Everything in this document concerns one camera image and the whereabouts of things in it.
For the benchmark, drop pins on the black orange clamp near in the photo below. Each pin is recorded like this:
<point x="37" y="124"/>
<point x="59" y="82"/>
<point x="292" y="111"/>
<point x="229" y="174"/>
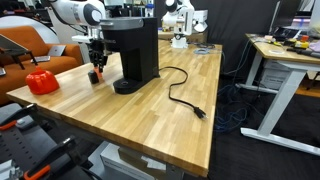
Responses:
<point x="57" y="164"/>

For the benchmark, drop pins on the orange teapot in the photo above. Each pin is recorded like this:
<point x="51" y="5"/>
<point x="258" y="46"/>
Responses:
<point x="41" y="81"/>

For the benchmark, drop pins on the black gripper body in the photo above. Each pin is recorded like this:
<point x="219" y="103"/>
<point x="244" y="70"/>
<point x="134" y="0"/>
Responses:
<point x="96" y="52"/>

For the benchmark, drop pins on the black cup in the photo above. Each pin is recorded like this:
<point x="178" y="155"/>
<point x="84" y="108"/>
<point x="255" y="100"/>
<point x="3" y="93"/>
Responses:
<point x="93" y="77"/>

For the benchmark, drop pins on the silver laptop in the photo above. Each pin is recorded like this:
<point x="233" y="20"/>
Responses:
<point x="55" y="51"/>

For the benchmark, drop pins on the peach cup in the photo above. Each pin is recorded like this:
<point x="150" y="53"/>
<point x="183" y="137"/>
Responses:
<point x="99" y="74"/>

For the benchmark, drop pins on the black orange clamp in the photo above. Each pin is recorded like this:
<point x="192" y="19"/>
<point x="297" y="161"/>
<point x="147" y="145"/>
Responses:
<point x="57" y="164"/>
<point x="21" y="118"/>

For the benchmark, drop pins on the black orange clamp far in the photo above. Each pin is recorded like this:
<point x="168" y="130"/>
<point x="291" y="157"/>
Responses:
<point x="21" y="118"/>

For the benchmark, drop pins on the black coffee machine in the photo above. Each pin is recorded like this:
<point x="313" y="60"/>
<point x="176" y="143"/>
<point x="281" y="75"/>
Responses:
<point x="136" y="39"/>

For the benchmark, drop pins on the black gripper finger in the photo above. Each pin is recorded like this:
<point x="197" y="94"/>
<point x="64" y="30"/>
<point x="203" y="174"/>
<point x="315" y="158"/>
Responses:
<point x="95" y="66"/>
<point x="101" y="67"/>

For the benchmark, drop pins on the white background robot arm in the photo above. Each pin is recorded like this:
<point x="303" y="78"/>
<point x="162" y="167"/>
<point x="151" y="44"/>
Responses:
<point x="184" y="19"/>

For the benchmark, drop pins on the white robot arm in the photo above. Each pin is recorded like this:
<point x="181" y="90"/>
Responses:
<point x="88" y="13"/>

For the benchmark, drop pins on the white-legged side desk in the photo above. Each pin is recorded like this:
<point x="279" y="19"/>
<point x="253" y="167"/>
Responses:
<point x="298" y="66"/>

